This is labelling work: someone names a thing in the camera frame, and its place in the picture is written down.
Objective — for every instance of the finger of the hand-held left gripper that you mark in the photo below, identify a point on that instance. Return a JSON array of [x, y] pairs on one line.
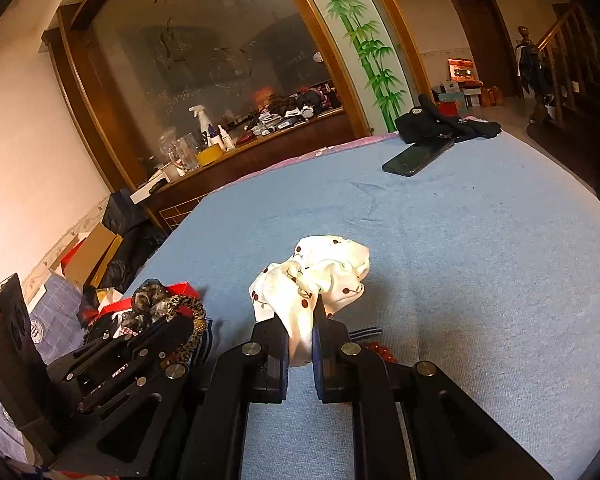
[[125, 380], [145, 340]]

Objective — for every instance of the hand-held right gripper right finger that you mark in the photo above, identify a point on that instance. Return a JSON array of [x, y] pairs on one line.
[[318, 360]]

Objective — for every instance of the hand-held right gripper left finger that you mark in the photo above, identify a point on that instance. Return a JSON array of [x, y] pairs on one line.
[[281, 360]]

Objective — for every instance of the dark sheer organza scrunchie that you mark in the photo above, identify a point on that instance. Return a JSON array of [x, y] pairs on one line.
[[147, 302]]

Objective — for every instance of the leopard print scrunchie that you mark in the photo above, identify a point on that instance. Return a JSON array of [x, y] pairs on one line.
[[195, 320]]

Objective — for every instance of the red gift box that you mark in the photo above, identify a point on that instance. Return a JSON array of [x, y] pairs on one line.
[[182, 290]]

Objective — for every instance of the white cherry print scrunchie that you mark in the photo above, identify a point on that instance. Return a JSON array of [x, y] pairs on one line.
[[325, 270]]

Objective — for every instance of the blue plaid bag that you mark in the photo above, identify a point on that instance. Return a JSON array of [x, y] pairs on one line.
[[57, 320]]

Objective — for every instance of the brown cardboard box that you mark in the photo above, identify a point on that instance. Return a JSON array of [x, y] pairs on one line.
[[92, 255]]

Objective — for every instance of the black plastic bag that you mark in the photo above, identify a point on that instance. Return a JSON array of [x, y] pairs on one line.
[[130, 240]]

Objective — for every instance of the flat white box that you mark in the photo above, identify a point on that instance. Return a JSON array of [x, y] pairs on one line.
[[147, 187]]

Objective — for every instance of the blue tablecloth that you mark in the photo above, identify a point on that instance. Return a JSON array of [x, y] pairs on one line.
[[455, 260]]

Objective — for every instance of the clear glass mug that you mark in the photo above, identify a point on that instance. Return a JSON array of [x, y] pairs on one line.
[[185, 155]]

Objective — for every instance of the yellow box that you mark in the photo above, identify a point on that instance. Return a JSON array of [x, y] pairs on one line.
[[210, 156]]

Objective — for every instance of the small white bottle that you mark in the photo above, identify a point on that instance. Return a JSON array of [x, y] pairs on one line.
[[226, 139]]

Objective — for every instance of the white spray bottle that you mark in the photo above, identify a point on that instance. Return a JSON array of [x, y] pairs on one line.
[[204, 127]]

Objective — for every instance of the black smartphone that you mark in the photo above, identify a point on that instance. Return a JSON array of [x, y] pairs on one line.
[[417, 157]]

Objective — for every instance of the black gloves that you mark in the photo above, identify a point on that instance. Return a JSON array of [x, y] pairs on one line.
[[430, 122]]

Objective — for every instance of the wooden framed glass partition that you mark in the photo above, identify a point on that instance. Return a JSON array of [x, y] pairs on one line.
[[205, 50]]

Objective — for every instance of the orange printed box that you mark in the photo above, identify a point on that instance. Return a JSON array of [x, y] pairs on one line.
[[462, 70]]

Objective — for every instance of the bamboo painted glass panel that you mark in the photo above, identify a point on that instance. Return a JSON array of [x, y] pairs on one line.
[[360, 35]]

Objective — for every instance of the brown wooden door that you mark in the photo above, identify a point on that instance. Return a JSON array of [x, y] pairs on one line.
[[485, 45]]

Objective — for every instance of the wooden stair railing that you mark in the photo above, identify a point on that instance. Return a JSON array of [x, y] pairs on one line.
[[570, 60]]

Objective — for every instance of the dark jacket on post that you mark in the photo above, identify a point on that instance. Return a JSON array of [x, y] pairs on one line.
[[532, 72]]

